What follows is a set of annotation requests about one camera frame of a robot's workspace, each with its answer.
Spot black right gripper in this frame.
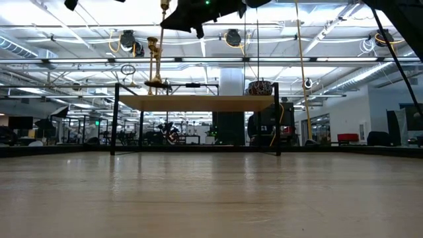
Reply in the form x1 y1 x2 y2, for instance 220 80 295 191
160 0 247 40

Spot small wooden shelf black legs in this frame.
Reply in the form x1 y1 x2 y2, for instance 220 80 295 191
110 82 282 157

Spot red floral candle tin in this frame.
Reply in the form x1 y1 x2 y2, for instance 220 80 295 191
247 80 274 97

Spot black studio softbox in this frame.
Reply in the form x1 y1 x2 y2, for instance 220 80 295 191
49 105 69 120

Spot black monitor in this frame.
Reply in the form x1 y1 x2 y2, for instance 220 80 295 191
8 116 34 130

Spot red seat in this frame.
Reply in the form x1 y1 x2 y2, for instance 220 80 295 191
337 133 360 143

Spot black chair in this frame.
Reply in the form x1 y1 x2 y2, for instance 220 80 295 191
367 131 391 147

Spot black and white panel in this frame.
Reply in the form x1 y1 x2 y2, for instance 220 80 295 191
386 108 409 147

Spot yellow hanging cable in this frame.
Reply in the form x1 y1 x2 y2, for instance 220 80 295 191
295 0 314 142

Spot long black right arm cable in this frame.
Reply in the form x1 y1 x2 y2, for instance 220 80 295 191
369 6 423 117

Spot black aluminium table frame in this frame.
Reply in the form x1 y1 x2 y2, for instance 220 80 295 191
0 144 423 159

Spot large dark wall screen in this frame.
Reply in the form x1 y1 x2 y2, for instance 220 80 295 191
399 103 423 132

